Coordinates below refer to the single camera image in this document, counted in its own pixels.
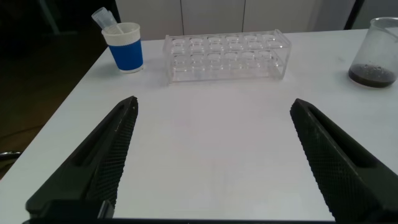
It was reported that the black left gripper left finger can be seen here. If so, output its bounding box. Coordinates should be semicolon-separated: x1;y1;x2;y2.
25;95;139;218

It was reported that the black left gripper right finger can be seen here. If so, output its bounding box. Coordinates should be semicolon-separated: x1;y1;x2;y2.
289;98;398;224

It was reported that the clear glass beaker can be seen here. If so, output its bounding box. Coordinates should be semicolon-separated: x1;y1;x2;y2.
348;17;398;88

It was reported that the clear acrylic test tube rack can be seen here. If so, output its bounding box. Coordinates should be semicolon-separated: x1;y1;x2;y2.
163;29;292;84

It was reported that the blue liquid test tube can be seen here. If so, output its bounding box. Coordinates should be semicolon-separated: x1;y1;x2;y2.
91;6;123;34

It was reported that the grey metal floor stand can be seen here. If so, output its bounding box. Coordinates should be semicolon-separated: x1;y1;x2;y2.
0;151;22;162

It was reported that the white folding partition screen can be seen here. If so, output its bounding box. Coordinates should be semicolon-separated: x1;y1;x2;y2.
114;0;357;41
353;0;398;30

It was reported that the blue white paper cup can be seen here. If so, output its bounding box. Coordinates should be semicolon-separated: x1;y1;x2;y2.
101;22;144;74

